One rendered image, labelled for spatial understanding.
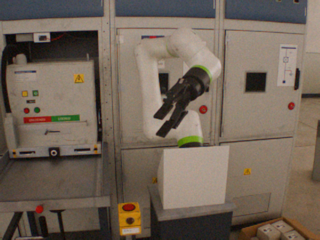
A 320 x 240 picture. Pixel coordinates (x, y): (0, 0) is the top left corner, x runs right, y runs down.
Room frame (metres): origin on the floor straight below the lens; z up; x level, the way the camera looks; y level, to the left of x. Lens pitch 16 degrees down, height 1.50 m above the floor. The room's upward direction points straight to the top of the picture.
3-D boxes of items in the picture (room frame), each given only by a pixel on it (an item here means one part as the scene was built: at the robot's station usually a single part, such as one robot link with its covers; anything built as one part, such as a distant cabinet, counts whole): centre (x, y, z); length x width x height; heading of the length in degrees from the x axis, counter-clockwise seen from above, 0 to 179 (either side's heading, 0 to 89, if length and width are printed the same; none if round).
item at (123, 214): (0.92, 0.12, 0.85); 0.08 x 0.08 x 0.10; 10
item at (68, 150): (1.51, 0.61, 0.90); 0.54 x 0.05 x 0.06; 100
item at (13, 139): (1.39, 0.80, 1.04); 0.08 x 0.05 x 0.17; 10
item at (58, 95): (1.50, 0.61, 1.15); 0.48 x 0.01 x 0.48; 100
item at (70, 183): (1.37, 0.59, 0.82); 0.68 x 0.62 x 0.06; 10
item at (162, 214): (1.27, -0.15, 0.74); 0.38 x 0.32 x 0.02; 101
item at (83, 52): (2.10, 0.72, 1.18); 0.78 x 0.69 x 0.79; 10
